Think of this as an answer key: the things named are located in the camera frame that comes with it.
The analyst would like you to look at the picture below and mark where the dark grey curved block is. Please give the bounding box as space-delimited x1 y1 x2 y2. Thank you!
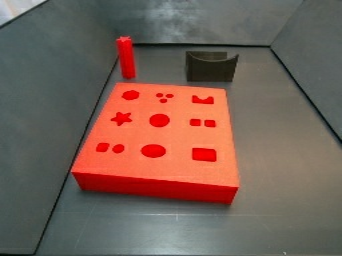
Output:
185 51 239 82

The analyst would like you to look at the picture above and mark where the red shape-sorting board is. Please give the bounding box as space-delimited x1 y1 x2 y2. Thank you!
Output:
72 83 239 204

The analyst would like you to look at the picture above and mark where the red star-shaped peg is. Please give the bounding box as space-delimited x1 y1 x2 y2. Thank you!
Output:
116 36 136 79

